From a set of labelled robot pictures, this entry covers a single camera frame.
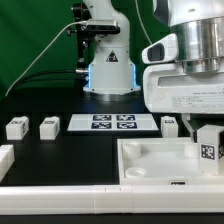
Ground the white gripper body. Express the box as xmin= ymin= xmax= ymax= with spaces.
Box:
xmin=143 ymin=63 xmax=224 ymax=114

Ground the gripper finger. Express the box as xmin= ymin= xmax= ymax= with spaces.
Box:
xmin=181 ymin=113 xmax=197 ymax=143

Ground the white square tabletop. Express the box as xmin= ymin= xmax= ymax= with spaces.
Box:
xmin=117 ymin=137 xmax=224 ymax=185

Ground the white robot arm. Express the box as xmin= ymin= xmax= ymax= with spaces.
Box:
xmin=83 ymin=0 xmax=224 ymax=119

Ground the white front obstacle bar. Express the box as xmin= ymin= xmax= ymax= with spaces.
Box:
xmin=0 ymin=185 xmax=224 ymax=215

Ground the white obstacle bar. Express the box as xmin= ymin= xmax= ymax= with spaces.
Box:
xmin=0 ymin=145 xmax=15 ymax=182
xmin=0 ymin=185 xmax=224 ymax=215

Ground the white left obstacle bar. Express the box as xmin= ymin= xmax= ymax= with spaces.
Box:
xmin=0 ymin=145 xmax=15 ymax=182

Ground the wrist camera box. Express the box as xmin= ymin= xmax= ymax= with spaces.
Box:
xmin=142 ymin=33 xmax=179 ymax=64

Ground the white marker base plate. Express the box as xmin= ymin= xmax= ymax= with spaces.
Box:
xmin=68 ymin=114 xmax=158 ymax=132

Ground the grey camera on mount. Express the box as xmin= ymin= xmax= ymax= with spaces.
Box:
xmin=84 ymin=19 xmax=120 ymax=34

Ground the white cable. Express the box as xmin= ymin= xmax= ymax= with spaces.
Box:
xmin=4 ymin=21 xmax=88 ymax=98

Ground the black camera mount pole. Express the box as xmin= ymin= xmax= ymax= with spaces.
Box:
xmin=67 ymin=3 xmax=90 ymax=91

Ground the black cable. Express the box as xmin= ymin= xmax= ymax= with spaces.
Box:
xmin=13 ymin=69 xmax=84 ymax=90

